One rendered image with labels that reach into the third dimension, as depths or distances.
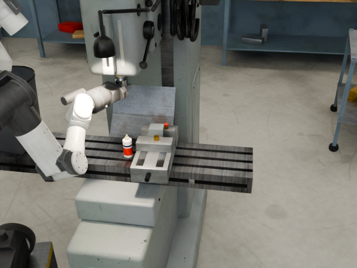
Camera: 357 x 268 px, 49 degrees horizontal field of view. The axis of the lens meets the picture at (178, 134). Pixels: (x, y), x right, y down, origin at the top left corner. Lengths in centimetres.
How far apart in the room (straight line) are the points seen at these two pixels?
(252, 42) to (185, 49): 342
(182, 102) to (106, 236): 78
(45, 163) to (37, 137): 9
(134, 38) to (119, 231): 78
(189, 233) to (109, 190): 81
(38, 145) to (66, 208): 178
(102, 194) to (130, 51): 61
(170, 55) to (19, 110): 95
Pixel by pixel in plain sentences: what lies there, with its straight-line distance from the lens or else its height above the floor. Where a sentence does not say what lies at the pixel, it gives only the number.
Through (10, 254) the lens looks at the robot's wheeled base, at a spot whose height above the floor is 59.
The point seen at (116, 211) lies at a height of 78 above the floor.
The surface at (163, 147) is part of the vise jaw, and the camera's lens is 162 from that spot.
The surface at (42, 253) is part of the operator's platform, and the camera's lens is 212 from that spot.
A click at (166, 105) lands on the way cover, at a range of 199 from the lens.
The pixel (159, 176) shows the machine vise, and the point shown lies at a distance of 156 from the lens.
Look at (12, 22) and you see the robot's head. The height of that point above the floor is 160.
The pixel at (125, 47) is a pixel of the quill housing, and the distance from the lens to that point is 146.
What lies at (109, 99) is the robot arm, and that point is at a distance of 152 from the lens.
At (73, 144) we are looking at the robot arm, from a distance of 135.
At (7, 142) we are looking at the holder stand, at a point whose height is 97.
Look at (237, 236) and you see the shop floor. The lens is 266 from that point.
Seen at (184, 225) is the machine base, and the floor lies 20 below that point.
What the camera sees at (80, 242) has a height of 71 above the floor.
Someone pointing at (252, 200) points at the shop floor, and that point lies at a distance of 294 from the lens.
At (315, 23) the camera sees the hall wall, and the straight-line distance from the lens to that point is 588.
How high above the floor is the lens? 190
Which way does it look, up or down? 31 degrees down
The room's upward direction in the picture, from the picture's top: 1 degrees counter-clockwise
